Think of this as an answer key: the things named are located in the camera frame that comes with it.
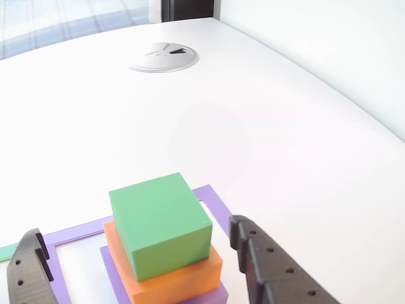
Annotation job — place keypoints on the green block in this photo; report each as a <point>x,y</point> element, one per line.
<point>158,215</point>

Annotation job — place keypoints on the dark window pillar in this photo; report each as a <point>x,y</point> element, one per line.
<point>186,9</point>

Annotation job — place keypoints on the purple block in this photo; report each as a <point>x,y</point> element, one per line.
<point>110,269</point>

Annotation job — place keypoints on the green square frame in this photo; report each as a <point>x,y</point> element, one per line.
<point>6,253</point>

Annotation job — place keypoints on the orange block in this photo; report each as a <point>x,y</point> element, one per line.
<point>177,285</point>

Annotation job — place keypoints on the purple square frame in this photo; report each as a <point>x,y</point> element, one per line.
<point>215,206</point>

